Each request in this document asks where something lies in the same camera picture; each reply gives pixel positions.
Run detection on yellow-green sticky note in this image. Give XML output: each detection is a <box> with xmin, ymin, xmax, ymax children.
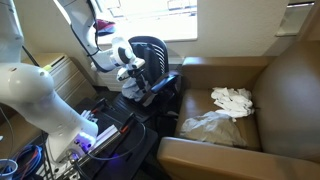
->
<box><xmin>41</xmin><ymin>63</ymin><xmax>54</xmax><ymax>73</ymax></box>

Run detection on white crumpled cloth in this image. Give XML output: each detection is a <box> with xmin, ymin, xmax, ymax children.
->
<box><xmin>210</xmin><ymin>87</ymin><xmax>256</xmax><ymax>123</ymax></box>

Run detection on thin black cable loop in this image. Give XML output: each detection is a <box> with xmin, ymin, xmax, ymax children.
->
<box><xmin>85</xmin><ymin>115</ymin><xmax>148</xmax><ymax>162</ymax></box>

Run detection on brown leather armchair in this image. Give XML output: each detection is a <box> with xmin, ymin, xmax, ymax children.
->
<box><xmin>156</xmin><ymin>39</ymin><xmax>320</xmax><ymax>180</ymax></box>

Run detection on aluminium mounting rail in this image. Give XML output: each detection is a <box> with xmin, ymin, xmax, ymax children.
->
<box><xmin>53</xmin><ymin>123</ymin><xmax>123</xmax><ymax>180</ymax></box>

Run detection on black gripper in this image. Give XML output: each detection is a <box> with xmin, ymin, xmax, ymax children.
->
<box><xmin>131</xmin><ymin>67</ymin><xmax>152</xmax><ymax>97</ymax></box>

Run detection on light wooden dresser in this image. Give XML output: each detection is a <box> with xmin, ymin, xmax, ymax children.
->
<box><xmin>19</xmin><ymin>52</ymin><xmax>98</xmax><ymax>108</ymax></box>

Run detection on grey-blue crumpled cloth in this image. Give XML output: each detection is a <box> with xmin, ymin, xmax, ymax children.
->
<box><xmin>121</xmin><ymin>77</ymin><xmax>148</xmax><ymax>103</ymax></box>

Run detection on black office chair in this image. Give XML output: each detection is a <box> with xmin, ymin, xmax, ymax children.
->
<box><xmin>113</xmin><ymin>35</ymin><xmax>183</xmax><ymax>123</ymax></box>

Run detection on black clamp with red tip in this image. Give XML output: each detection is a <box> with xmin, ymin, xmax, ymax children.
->
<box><xmin>119</xmin><ymin>111</ymin><xmax>138</xmax><ymax>134</ymax></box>
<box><xmin>90</xmin><ymin>97</ymin><xmax>110</xmax><ymax>117</ymax></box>

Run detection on white paper cup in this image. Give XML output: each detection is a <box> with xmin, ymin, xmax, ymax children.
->
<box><xmin>0</xmin><ymin>158</ymin><xmax>19</xmax><ymax>180</ymax></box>

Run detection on blue cable bundle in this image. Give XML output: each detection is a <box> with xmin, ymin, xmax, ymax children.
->
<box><xmin>11</xmin><ymin>143</ymin><xmax>45</xmax><ymax>180</ymax></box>

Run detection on white wall heater unit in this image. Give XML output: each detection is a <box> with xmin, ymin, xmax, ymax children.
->
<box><xmin>90</xmin><ymin>56</ymin><xmax>133</xmax><ymax>93</ymax></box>

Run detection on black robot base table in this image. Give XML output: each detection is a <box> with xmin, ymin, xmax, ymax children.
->
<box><xmin>74</xmin><ymin>96</ymin><xmax>159</xmax><ymax>180</ymax></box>

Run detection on red and blue cap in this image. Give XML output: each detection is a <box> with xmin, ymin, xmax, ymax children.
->
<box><xmin>94</xmin><ymin>19</ymin><xmax>117</xmax><ymax>37</ymax></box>

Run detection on light grey crumpled cloth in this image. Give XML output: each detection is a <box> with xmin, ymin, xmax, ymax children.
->
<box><xmin>179</xmin><ymin>110</ymin><xmax>248</xmax><ymax>148</ymax></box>

